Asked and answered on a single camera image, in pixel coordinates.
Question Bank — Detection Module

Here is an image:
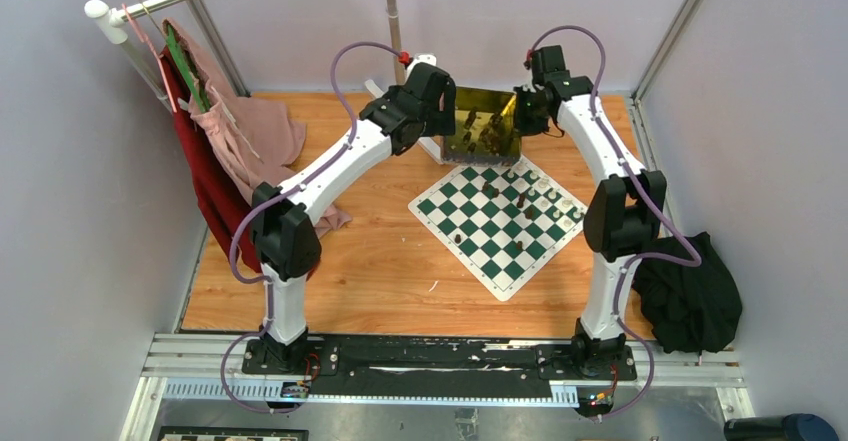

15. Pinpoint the yellow tin box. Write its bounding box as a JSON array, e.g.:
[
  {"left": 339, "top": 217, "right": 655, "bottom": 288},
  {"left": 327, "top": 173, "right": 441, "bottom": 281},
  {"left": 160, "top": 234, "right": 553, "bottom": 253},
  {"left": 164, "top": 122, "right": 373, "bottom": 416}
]
[{"left": 440, "top": 87, "right": 521, "bottom": 166}]

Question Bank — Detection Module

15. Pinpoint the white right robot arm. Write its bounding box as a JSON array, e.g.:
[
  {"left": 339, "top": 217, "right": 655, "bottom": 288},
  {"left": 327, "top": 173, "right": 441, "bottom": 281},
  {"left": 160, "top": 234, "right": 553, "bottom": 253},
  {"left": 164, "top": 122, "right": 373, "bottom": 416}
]
[{"left": 515, "top": 46, "right": 667, "bottom": 379}]

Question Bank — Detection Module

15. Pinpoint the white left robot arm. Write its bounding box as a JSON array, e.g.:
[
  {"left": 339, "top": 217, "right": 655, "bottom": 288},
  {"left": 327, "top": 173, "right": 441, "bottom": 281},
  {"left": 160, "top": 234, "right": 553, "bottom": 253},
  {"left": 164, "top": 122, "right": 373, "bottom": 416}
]
[{"left": 250, "top": 54, "right": 456, "bottom": 374}]

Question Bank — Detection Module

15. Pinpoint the dark chess piece center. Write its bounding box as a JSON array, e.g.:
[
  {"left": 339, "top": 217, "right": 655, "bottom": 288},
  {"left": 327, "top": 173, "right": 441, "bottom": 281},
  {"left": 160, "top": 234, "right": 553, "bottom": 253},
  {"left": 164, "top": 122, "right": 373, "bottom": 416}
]
[{"left": 481, "top": 182, "right": 499, "bottom": 198}]

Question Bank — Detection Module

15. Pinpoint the green white chess mat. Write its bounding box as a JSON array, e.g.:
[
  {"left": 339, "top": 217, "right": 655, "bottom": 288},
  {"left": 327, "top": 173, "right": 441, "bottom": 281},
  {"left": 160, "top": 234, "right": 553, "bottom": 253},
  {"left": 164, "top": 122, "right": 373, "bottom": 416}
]
[{"left": 408, "top": 156, "right": 587, "bottom": 302}]

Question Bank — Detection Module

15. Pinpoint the white clothes rack stand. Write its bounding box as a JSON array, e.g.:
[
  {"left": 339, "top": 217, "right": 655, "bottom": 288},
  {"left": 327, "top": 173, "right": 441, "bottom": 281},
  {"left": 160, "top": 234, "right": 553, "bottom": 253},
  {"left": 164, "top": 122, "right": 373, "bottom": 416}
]
[{"left": 364, "top": 0, "right": 445, "bottom": 165}]

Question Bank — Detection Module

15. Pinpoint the pink cloth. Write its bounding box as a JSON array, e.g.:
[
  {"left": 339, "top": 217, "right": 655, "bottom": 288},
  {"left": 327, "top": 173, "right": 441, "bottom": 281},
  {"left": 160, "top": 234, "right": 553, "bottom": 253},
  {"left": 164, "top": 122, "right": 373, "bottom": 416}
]
[{"left": 163, "top": 19, "right": 352, "bottom": 241}]

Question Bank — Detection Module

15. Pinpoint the red cloth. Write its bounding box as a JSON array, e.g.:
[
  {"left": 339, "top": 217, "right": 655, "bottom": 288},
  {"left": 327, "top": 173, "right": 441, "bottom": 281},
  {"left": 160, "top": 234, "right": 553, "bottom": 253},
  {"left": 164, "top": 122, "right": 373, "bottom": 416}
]
[{"left": 158, "top": 47, "right": 323, "bottom": 280}]

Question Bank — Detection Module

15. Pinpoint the green hanger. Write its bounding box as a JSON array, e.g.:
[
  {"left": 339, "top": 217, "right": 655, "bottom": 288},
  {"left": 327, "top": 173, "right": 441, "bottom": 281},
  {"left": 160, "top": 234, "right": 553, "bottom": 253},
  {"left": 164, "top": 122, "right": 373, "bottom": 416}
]
[{"left": 163, "top": 21, "right": 210, "bottom": 113}]

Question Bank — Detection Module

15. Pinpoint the black cloth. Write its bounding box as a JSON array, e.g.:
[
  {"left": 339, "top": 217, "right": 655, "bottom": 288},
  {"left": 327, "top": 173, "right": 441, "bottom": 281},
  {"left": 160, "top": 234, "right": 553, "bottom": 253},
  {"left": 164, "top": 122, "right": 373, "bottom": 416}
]
[{"left": 632, "top": 231, "right": 743, "bottom": 353}]

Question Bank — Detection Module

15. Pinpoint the white rack bar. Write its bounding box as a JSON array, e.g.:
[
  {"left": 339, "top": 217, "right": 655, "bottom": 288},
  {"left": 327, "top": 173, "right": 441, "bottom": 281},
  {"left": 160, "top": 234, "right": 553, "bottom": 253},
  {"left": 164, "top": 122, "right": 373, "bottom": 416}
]
[{"left": 84, "top": 0, "right": 293, "bottom": 111}]

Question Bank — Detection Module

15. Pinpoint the dark blue cylinder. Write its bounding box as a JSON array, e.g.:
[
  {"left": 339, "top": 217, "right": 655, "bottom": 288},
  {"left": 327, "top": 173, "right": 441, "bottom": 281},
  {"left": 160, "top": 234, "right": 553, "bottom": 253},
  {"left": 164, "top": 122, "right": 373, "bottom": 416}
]
[{"left": 723, "top": 413, "right": 840, "bottom": 441}]

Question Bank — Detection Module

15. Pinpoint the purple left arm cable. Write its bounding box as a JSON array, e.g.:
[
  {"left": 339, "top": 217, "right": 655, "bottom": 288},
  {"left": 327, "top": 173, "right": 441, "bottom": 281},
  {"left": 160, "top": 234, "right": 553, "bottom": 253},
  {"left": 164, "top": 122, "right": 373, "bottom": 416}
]
[{"left": 220, "top": 40, "right": 409, "bottom": 415}]

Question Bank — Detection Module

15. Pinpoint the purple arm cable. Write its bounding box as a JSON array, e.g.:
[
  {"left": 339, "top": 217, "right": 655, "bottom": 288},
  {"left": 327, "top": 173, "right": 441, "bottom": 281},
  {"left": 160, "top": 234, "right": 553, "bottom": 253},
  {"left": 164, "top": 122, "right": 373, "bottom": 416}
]
[
  {"left": 220, "top": 40, "right": 409, "bottom": 415},
  {"left": 526, "top": 25, "right": 702, "bottom": 419}
]

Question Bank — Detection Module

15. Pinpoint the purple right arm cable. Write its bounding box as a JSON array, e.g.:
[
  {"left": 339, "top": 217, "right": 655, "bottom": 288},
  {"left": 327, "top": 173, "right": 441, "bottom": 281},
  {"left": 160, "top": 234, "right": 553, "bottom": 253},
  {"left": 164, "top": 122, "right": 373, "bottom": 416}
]
[{"left": 526, "top": 25, "right": 702, "bottom": 419}]

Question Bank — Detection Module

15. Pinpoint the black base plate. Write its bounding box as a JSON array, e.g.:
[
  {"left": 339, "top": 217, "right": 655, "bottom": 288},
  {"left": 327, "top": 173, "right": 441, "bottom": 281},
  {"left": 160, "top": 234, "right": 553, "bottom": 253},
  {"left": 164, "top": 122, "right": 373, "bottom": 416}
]
[{"left": 240, "top": 334, "right": 637, "bottom": 399}]

